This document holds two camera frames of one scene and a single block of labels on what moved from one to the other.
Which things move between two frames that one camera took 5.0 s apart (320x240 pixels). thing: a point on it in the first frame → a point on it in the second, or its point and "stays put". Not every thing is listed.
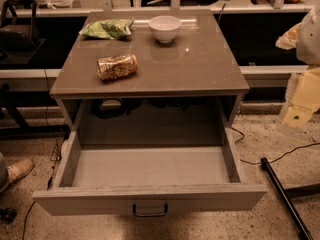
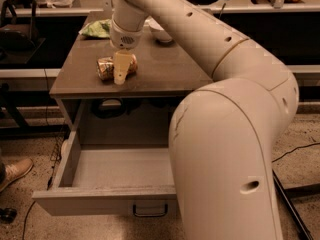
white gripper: [310, 40] → [124, 38]
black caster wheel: [7, 215] stays put
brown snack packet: [113, 66] stays put
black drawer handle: [149, 214] stays put
